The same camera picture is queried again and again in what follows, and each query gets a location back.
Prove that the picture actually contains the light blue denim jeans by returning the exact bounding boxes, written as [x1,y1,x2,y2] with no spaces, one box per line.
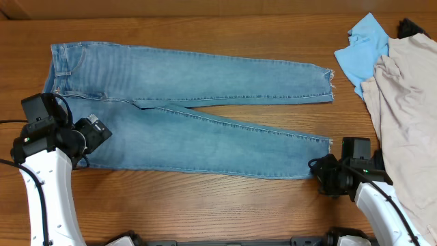
[44,42,334,180]

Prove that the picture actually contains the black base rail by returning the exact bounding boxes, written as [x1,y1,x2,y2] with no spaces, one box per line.
[137,236,324,246]

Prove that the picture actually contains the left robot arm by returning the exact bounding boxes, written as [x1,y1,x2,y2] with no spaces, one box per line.
[11,93,112,245]

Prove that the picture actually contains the beige garment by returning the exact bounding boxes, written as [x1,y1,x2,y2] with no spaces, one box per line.
[361,33,436,245]

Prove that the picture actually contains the light blue shirt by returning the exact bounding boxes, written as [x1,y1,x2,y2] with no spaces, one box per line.
[334,13,389,99]

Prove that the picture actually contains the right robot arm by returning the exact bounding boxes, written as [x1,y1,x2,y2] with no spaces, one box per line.
[308,137,429,246]

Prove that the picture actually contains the dark garment at top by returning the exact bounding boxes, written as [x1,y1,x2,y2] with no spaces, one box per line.
[397,18,430,39]

